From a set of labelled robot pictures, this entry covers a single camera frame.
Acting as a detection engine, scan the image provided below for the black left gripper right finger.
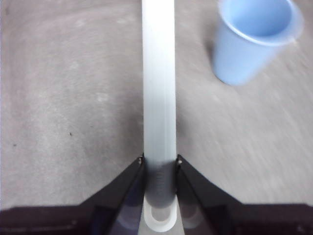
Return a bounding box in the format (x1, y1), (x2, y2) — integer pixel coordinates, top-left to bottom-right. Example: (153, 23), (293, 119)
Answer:
(175, 154), (313, 235)

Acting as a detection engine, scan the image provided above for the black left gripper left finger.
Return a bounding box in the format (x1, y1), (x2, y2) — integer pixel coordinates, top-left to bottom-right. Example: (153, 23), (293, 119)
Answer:
(0, 153), (145, 235)

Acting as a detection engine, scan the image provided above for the grey-handled sponge cup brush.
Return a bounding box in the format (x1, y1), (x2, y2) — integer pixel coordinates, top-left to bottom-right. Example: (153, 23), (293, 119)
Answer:
(140, 0), (178, 233)

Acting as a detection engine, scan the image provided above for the blue ribbed plastic cup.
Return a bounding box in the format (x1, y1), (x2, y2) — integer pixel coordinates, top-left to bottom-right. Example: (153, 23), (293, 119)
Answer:
(211, 0), (305, 87)

